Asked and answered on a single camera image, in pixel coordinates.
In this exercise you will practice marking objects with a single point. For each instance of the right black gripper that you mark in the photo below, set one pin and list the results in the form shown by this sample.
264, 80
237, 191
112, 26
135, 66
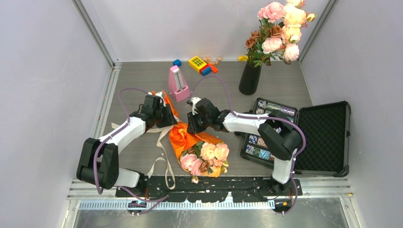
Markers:
193, 128

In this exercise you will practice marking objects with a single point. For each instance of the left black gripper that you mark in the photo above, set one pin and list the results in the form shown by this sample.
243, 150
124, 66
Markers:
169, 120

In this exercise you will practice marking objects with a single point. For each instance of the orange flower bouquet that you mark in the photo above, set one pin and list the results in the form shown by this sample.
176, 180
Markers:
198, 154

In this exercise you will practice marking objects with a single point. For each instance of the cream printed ribbon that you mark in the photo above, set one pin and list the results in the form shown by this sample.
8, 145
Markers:
163, 154

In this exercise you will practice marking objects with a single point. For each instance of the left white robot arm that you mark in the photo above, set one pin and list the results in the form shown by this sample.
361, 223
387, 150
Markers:
99, 160

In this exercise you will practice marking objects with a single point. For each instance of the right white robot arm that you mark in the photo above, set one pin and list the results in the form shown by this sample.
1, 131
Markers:
283, 138

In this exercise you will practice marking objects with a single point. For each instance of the black vase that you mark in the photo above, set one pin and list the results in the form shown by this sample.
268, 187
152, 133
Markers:
250, 79

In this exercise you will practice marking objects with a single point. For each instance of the pink flowers in vase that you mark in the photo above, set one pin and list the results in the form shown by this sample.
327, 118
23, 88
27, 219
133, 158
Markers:
278, 34

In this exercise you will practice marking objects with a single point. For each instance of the pink metronome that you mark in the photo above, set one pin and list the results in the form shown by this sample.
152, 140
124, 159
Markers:
177, 85

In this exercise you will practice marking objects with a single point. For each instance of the red blue toy blocks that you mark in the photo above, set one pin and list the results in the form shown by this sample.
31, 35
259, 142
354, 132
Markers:
207, 69

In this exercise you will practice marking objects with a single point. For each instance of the yellow toy block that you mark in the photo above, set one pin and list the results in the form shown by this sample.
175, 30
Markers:
197, 63

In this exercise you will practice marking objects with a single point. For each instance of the blue toy block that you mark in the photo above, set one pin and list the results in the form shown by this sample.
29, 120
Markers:
177, 63

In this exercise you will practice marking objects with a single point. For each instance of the wooden toy pieces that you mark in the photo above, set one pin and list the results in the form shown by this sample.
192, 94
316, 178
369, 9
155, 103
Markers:
212, 61

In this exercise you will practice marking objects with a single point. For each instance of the small yellow toy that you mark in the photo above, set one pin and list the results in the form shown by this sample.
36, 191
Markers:
243, 58

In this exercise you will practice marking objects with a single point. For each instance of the black poker chip case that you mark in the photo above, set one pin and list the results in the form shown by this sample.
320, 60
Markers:
326, 128

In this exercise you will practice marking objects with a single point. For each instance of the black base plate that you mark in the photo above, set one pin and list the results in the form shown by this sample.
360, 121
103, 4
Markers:
209, 190

